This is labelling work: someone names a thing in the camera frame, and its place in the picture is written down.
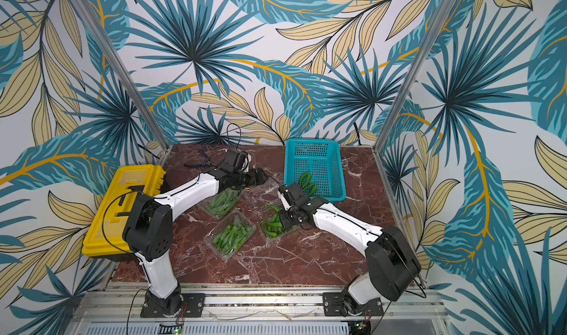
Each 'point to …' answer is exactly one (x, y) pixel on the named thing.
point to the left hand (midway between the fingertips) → (261, 181)
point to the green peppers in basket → (306, 184)
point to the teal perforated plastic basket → (321, 159)
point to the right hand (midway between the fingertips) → (284, 216)
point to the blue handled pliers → (198, 164)
